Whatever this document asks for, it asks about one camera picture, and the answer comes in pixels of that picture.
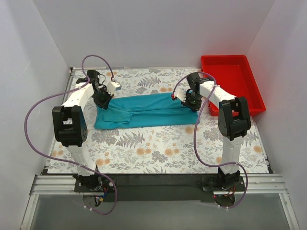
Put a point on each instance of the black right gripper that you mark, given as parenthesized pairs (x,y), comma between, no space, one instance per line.
(190,103)

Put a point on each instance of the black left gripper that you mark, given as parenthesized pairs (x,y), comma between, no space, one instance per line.
(102,100)

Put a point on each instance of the teal t shirt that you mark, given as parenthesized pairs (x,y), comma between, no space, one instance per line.
(144,111)

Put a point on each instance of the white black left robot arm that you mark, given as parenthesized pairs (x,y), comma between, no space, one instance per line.
(70,126)

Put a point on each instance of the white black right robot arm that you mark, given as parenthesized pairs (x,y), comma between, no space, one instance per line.
(233,121)

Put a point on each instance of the red plastic tray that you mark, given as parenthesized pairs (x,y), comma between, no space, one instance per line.
(233,73)

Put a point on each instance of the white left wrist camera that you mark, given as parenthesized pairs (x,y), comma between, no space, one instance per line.
(112,87)

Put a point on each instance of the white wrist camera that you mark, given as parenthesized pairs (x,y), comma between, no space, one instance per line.
(179,94)
(112,87)

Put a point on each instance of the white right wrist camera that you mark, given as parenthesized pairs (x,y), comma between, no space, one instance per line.
(179,94)

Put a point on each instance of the aluminium frame rail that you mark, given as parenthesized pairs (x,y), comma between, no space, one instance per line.
(160,202)

